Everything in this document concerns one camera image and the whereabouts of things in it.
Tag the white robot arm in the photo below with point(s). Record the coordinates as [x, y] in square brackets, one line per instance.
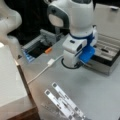
[76, 16]

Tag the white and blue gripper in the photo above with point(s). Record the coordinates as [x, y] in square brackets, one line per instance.
[78, 46]

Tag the black drawer box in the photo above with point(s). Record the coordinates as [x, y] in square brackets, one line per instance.
[107, 56]

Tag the orange block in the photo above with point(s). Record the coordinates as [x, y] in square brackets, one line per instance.
[48, 50]

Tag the silver folding laptop stand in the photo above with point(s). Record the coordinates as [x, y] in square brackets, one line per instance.
[65, 105]

